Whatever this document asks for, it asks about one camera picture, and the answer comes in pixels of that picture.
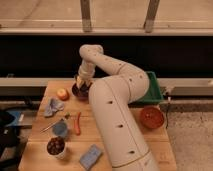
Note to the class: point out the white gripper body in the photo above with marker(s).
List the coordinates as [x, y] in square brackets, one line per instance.
[86, 70]

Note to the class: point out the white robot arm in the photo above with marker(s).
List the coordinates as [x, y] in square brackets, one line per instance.
[109, 97]

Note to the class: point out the orange bowl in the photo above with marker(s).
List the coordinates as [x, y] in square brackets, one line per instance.
[151, 117]

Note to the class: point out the apple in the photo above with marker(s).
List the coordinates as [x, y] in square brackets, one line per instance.
[62, 94]

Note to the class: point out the crumpled blue cloth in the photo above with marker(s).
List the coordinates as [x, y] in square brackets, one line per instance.
[53, 106]

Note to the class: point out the metal spoon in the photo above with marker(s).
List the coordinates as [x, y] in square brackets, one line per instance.
[64, 118]

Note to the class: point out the orange carrot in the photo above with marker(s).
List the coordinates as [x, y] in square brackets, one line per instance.
[77, 124]

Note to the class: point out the blue cup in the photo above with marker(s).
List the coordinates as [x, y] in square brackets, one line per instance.
[60, 129]

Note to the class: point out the wooden table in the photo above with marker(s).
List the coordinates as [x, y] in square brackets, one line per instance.
[36, 157]

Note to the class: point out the green plastic bin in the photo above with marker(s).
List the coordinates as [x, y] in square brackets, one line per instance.
[153, 95]

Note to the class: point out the white cup of grapes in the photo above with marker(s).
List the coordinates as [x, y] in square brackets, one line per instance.
[56, 147]

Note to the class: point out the blue sponge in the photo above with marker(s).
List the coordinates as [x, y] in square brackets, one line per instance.
[89, 158]

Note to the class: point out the dark equipment at left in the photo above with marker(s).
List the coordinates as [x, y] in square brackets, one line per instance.
[9, 138]

